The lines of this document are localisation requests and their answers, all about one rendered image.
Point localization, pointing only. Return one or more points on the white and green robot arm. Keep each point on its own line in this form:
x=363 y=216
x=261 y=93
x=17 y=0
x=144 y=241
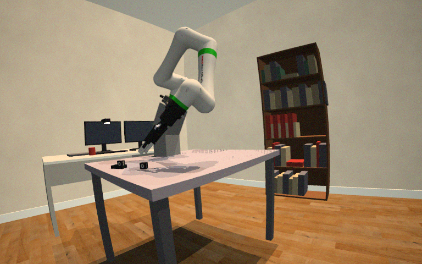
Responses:
x=186 y=92

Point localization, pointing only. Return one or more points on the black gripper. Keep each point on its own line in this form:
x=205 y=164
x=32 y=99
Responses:
x=157 y=131

